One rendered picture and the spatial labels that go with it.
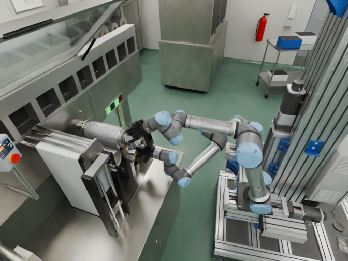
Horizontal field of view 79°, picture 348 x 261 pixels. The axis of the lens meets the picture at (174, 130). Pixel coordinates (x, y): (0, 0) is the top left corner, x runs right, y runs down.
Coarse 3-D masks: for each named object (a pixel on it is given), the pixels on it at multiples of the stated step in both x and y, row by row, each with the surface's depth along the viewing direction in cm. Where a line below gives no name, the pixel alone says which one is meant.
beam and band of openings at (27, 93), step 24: (96, 48) 138; (120, 48) 172; (48, 72) 109; (72, 72) 123; (96, 72) 153; (24, 96) 99; (48, 96) 120; (72, 96) 128; (0, 120) 91; (24, 120) 109
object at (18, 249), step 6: (0, 234) 75; (0, 240) 75; (0, 246) 76; (6, 246) 80; (18, 246) 90; (0, 252) 77; (6, 252) 79; (12, 252) 82; (18, 252) 89; (24, 252) 89; (30, 252) 89; (6, 258) 81; (12, 258) 83; (18, 258) 85; (24, 258) 87; (30, 258) 88; (36, 258) 91
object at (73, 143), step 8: (40, 128) 107; (48, 128) 106; (24, 136) 102; (32, 136) 101; (48, 136) 102; (56, 136) 101; (64, 136) 104; (72, 136) 101; (48, 144) 99; (56, 144) 97; (64, 144) 97; (72, 144) 99; (80, 144) 97; (88, 144) 96; (96, 144) 100; (72, 152) 95; (80, 152) 94; (88, 152) 95
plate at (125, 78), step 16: (128, 64) 179; (112, 80) 162; (128, 80) 184; (80, 96) 133; (96, 96) 148; (112, 96) 166; (64, 112) 123; (80, 112) 136; (96, 112) 151; (64, 128) 126; (16, 144) 100; (32, 160) 109; (0, 176) 95; (32, 176) 112; (48, 176) 122; (0, 192) 97; (0, 208) 99; (16, 208) 106; (0, 224) 100
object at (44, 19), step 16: (96, 0) 78; (112, 0) 84; (32, 16) 57; (48, 16) 61; (64, 16) 65; (0, 32) 50; (16, 32) 53; (96, 32) 112; (80, 48) 120; (0, 96) 91
